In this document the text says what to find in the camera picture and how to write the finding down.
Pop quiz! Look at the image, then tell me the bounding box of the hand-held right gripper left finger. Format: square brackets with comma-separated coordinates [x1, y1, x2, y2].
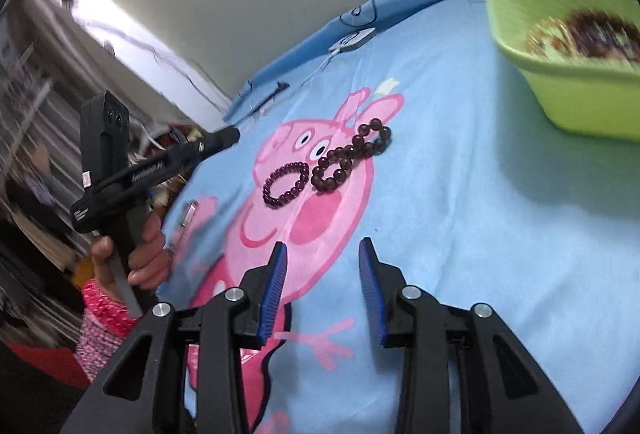
[60, 241, 293, 434]

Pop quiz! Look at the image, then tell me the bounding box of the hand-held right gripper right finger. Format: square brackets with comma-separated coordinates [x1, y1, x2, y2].
[358, 237, 586, 434]

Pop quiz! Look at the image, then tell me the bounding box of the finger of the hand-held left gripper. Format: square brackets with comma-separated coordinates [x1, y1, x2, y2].
[167, 126, 242, 177]

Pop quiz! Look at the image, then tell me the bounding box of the dark purple bead bracelet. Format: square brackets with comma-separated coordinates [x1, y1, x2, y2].
[262, 161, 310, 209]

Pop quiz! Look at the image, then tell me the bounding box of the dark red bead bracelet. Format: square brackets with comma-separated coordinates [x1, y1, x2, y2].
[310, 118, 393, 191]

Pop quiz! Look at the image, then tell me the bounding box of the green tray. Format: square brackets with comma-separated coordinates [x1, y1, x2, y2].
[485, 0, 640, 142]

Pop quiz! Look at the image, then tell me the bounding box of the brown bead bracelet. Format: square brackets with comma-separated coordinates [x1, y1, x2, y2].
[560, 9, 640, 62]

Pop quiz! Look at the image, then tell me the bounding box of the person's left forearm pink sleeve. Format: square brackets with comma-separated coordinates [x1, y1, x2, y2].
[75, 279, 143, 382]

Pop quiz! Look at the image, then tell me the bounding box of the person's left hand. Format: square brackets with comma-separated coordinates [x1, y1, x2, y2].
[90, 213, 170, 302]

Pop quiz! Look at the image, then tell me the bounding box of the small silver clip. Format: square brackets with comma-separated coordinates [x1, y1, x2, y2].
[177, 200, 198, 235]

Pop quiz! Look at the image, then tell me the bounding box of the cluttered shelf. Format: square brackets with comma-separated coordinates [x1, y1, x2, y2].
[0, 4, 101, 315]

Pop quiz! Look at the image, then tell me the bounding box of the black hair pin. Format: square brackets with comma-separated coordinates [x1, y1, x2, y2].
[250, 81, 291, 107]

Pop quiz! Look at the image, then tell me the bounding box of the blue cartoon printed blanket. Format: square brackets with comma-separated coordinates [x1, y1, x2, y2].
[162, 0, 640, 434]

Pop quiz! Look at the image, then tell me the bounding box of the small white device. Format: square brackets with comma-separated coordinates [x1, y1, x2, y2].
[327, 27, 377, 56]

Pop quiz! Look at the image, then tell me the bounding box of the red mat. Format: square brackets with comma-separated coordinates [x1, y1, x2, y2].
[5, 341, 91, 390]

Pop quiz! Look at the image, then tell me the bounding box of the thin wall cable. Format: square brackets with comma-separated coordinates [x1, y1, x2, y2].
[70, 6, 231, 112]

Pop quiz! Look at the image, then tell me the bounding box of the gold bracelet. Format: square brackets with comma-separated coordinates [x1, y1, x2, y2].
[525, 18, 576, 60]

